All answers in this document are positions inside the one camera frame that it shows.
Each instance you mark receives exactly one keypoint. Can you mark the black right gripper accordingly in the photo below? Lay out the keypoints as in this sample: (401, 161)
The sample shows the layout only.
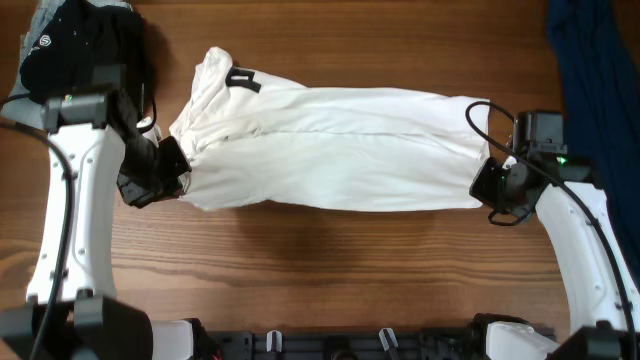
(486, 182)

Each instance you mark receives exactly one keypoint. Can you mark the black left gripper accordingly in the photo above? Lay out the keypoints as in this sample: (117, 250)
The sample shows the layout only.
(172, 186)

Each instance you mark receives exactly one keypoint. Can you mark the white Puma t-shirt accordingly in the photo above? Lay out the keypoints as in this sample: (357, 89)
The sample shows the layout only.
(250, 137)

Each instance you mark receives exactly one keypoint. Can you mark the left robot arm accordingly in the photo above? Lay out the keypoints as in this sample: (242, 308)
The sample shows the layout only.
(97, 152)

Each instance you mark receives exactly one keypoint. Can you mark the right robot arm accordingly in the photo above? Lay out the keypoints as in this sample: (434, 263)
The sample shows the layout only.
(541, 179)

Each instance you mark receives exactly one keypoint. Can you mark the black garment with logo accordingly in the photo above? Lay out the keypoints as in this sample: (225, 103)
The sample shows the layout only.
(80, 37)

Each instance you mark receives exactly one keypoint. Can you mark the light blue folded garment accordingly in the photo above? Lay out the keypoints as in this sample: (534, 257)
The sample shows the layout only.
(24, 110)

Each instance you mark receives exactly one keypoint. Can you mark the navy blue garment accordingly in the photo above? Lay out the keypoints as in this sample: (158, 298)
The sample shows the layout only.
(600, 85)

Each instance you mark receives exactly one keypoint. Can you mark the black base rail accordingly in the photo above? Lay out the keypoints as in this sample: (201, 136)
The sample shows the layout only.
(428, 344)

